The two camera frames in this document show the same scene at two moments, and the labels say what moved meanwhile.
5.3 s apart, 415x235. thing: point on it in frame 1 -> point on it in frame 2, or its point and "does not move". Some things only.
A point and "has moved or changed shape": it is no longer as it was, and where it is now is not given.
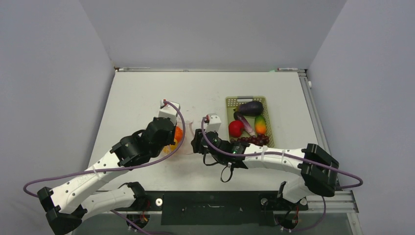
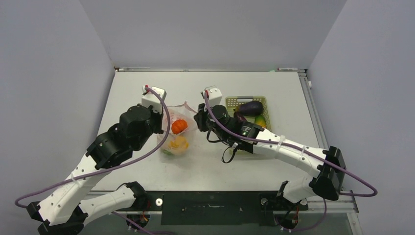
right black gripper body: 201,149 -> 205,124
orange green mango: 260,125 does not move
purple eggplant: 251,108 does not move
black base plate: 218,207 does not move
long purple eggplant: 246,125 does not move
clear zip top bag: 187,147 has moved or changed shape
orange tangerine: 178,134 has moved or changed shape
